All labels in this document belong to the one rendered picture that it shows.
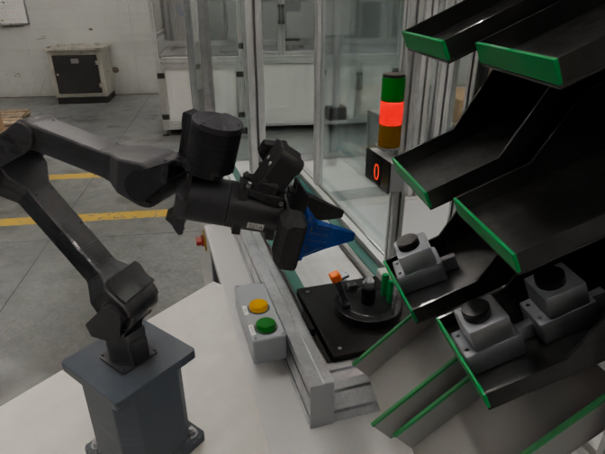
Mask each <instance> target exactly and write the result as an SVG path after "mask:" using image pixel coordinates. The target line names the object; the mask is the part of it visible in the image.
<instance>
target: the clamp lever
mask: <svg viewBox="0 0 605 454"><path fill-rule="evenodd" d="M329 276H330V280H331V281H332V283H333V284H335V287H336V289H337V291H338V294H339V298H340V300H341V302H342V304H346V303H347V302H348V299H347V297H346V294H345V291H344V289H343V286H342V284H341V282H340V281H342V280H344V279H346V278H348V277H349V274H348V273H347V272H345V273H342V274H340V273H339V272H338V271H337V270H334V271H332V272H330V273H329Z"/></svg>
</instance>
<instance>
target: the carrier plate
mask: <svg viewBox="0 0 605 454"><path fill-rule="evenodd" d="M372 278H373V280H374V281H375V282H374V285H377V286H381V285H382V282H381V281H380V280H379V278H378V277H377V276H373V277H372ZM365 279H366V277H363V278H358V279H352V280H347V281H341V284H342V286H343V288H345V287H347V283H348V282H354V281H355V282H356V283H357V284H362V281H363V280H365ZM337 293H338V291H337V289H336V287H335V284H333V283H330V284H325V285H319V286H309V287H304V288H298V289H297V297H298V299H299V301H300V303H301V305H302V307H303V309H304V311H305V312H306V313H307V315H308V316H309V318H310V320H311V322H312V325H313V327H314V329H315V331H316V333H317V335H318V337H319V339H320V341H321V343H322V345H323V347H324V349H325V350H326V352H327V354H328V356H329V357H330V360H331V362H336V361H340V360H344V359H352V358H356V357H360V356H361V355H362V354H363V353H365V352H366V351H367V350H368V349H369V348H371V347H372V346H373V345H374V344H375V343H377V342H378V341H379V340H380V339H381V338H382V337H383V336H384V335H385V334H386V333H388V332H389V331H390V330H391V329H393V328H394V327H395V326H396V325H397V324H398V323H400V322H401V321H402V320H403V319H405V318H406V317H407V316H408V315H409V314H411V313H410V311H409V310H408V308H407V306H406V304H405V303H404V301H403V300H402V297H401V295H400V293H399V291H398V289H397V296H398V297H399V298H400V300H401V302H402V313H401V317H400V319H399V321H398V322H397V323H395V324H394V325H392V326H390V327H388V328H384V329H381V330H362V329H358V328H355V327H352V326H349V325H347V324H345V323H343V322H342V321H341V320H340V319H339V318H338V317H337V315H336V314H335V312H334V299H335V296H336V294H337Z"/></svg>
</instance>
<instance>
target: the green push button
mask: <svg viewBox="0 0 605 454"><path fill-rule="evenodd" d="M256 328H257V330H258V331H260V332H264V333H266V332H271V331H273V330H274V329H275V320H274V319H272V318H269V317H264V318H261V319H259V320H257V322H256Z"/></svg>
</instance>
